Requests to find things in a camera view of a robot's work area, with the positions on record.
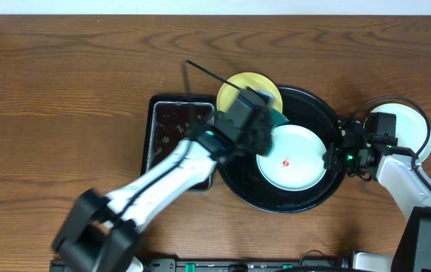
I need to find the black round serving tray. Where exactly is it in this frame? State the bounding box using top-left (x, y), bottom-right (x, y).
top-left (218, 85), bottom-right (344, 214)

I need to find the black rectangular water tray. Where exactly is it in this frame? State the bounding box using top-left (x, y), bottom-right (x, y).
top-left (140, 94), bottom-right (216, 174)

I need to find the green yellow sponge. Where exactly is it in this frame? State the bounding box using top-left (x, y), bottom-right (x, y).
top-left (269, 108), bottom-right (289, 128)

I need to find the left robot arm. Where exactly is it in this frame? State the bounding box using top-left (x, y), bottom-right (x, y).
top-left (51, 106), bottom-right (274, 271)

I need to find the light blue plate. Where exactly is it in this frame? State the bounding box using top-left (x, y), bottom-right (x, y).
top-left (371, 103), bottom-right (427, 153)

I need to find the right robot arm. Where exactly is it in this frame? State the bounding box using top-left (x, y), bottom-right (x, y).
top-left (324, 109), bottom-right (431, 272)

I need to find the yellow plate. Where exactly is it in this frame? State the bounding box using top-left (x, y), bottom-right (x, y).
top-left (216, 72), bottom-right (284, 114)

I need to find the pale green plate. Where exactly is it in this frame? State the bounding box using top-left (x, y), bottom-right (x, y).
top-left (256, 125), bottom-right (326, 191)

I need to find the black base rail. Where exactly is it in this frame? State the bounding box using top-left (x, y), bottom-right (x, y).
top-left (142, 258), bottom-right (349, 272)

